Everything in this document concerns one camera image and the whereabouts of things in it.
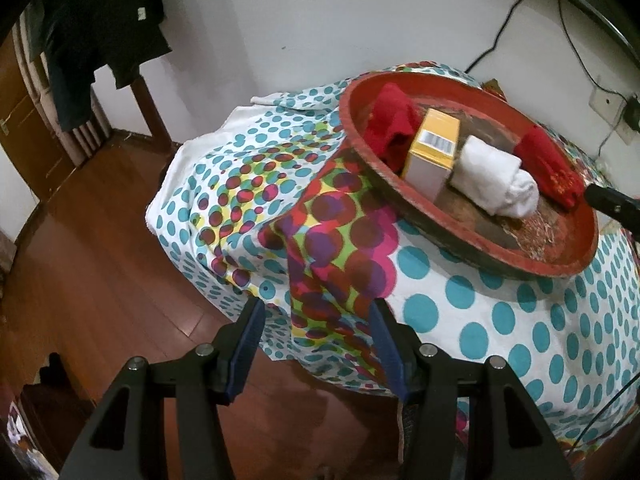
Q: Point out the dark hanging clothing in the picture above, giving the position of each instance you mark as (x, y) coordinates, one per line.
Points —
(100, 20)

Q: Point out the beige wall socket plate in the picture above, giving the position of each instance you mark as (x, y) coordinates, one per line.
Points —
(606, 104)

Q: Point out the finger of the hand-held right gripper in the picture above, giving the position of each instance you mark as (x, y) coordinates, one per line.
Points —
(612, 203)

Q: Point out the white sock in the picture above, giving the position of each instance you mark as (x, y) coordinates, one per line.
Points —
(495, 180)

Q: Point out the black power adapter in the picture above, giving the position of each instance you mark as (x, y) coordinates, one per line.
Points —
(633, 115)

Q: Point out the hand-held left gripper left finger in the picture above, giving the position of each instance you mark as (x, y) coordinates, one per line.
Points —
(247, 355)

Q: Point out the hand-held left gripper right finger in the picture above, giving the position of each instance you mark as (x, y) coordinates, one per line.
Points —
(387, 355)

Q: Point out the yellow cardboard box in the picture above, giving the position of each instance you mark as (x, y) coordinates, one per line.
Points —
(430, 160)

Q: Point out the round red tray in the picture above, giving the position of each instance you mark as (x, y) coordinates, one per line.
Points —
(525, 240)

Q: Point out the red and gold wrapper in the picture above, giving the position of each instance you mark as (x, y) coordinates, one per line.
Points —
(494, 88)

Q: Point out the polka-dot tablecloth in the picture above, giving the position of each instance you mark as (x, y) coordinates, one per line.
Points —
(450, 310)

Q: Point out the wooden door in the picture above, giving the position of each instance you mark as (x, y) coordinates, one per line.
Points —
(25, 125)

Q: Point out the red sock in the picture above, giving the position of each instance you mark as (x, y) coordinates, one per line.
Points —
(547, 170)
(395, 120)

